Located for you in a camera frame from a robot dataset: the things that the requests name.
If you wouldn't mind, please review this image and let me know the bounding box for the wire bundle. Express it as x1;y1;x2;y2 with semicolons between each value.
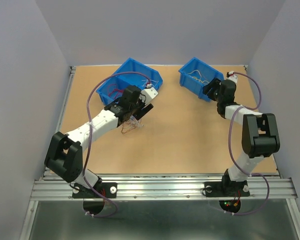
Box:
120;115;144;135

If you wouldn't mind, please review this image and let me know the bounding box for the red wire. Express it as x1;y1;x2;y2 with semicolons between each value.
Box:
106;83;126;100

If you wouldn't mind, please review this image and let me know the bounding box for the white wire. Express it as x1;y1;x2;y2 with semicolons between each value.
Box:
141;78;160;88

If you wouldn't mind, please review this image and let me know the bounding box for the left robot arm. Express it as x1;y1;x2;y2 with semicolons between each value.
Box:
44;85;158;197

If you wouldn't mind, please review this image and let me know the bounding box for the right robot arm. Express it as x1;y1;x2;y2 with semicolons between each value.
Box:
203;78;280;195

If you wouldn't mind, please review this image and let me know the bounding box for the small blue bin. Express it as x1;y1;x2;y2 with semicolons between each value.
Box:
178;57;224;102

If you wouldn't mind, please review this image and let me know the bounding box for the large divided blue bin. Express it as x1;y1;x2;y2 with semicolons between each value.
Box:
96;58;163;105

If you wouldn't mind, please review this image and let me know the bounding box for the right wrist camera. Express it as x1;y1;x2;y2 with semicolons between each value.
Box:
226;71;238;84

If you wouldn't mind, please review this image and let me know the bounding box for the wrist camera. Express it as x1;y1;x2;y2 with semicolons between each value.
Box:
140;83;159;105
226;71;238;84

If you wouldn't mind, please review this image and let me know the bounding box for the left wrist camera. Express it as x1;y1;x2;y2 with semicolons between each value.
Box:
140;83;159;105

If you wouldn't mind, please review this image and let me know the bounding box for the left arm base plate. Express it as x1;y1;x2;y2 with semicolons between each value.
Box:
69;182;118;199

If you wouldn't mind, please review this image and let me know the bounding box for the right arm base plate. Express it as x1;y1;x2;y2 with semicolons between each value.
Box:
202;181;250;198

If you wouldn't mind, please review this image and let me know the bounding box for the aluminium frame rail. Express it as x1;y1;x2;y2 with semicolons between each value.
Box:
29;65;298;201

